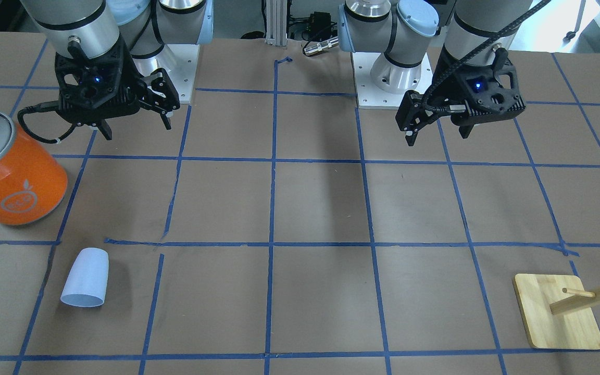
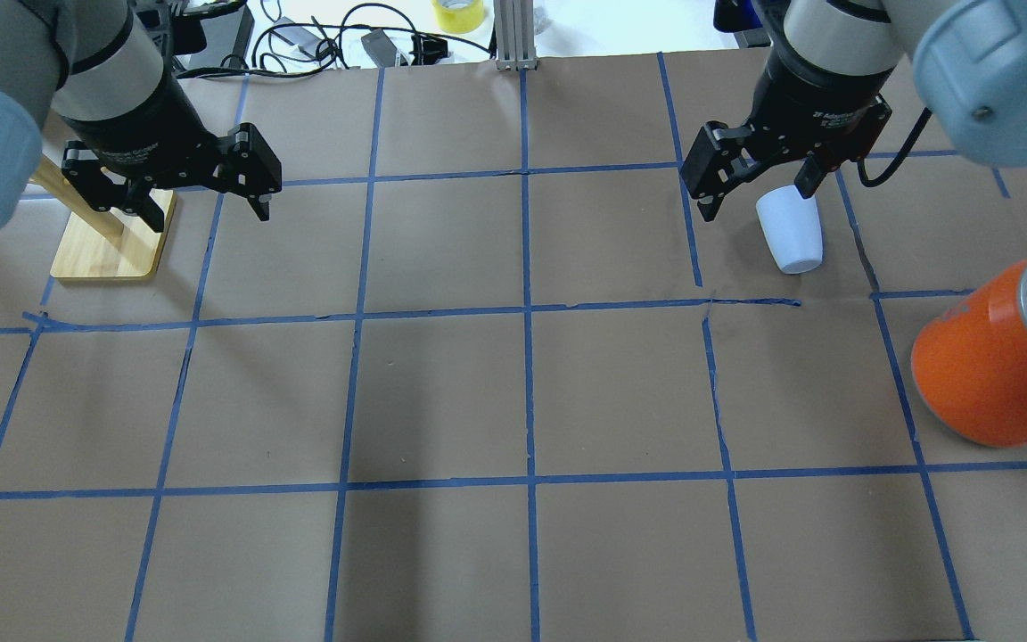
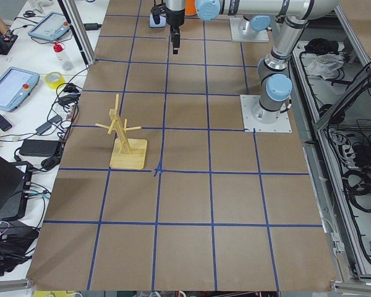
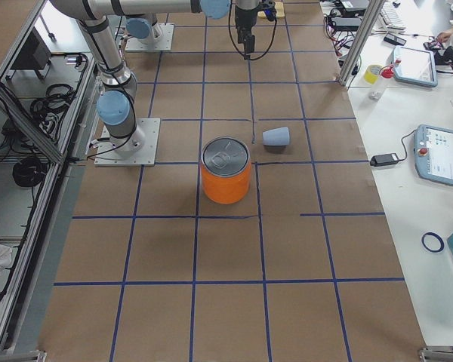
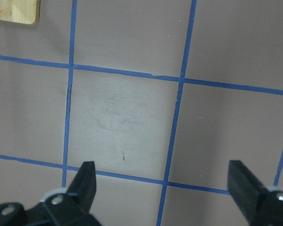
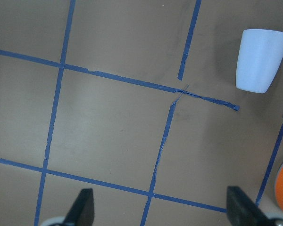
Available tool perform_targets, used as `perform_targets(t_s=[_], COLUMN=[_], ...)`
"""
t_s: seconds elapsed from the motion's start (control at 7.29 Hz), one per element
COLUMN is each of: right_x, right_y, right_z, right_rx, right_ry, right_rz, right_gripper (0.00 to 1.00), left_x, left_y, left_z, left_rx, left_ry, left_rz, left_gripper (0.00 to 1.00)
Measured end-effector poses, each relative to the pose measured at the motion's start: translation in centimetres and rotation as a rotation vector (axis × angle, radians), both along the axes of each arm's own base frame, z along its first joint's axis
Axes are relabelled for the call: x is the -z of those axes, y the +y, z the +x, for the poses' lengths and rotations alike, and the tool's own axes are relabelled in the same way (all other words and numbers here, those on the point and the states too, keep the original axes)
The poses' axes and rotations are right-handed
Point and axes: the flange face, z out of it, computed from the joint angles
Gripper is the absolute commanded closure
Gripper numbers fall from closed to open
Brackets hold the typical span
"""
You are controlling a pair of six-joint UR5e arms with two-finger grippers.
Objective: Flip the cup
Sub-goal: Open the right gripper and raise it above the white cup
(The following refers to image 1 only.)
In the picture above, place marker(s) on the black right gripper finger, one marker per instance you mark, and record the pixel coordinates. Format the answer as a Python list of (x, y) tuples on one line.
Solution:
[(165, 117), (105, 129)]

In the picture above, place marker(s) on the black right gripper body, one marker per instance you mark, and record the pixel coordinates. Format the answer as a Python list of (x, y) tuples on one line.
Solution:
[(132, 78)]

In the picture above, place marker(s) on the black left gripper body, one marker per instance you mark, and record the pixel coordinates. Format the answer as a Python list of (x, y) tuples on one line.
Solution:
[(447, 83)]

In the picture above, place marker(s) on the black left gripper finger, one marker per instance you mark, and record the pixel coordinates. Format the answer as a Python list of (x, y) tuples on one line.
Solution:
[(410, 137), (465, 130)]

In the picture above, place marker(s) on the light blue plastic cup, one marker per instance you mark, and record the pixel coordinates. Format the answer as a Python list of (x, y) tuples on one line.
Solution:
[(86, 283)]

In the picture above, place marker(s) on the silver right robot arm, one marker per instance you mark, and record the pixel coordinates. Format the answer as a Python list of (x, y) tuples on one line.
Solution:
[(88, 29)]

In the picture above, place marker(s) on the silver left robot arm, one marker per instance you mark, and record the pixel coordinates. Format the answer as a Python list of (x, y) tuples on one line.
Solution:
[(402, 31)]

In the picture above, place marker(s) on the large orange can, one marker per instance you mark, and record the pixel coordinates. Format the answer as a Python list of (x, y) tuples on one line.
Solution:
[(32, 183)]

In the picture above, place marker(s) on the wooden mug tree stand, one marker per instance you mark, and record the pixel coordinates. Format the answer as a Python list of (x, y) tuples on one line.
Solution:
[(557, 311)]

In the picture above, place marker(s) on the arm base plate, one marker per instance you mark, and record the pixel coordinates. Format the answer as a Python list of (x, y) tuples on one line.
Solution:
[(180, 62), (380, 84)]

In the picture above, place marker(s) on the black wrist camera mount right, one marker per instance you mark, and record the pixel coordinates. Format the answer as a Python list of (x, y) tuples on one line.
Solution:
[(99, 88)]

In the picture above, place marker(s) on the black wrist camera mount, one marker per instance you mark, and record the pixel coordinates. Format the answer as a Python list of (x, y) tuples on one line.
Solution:
[(99, 88), (489, 93)]

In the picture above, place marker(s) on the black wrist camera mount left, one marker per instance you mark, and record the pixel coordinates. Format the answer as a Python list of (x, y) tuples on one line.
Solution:
[(489, 93)]

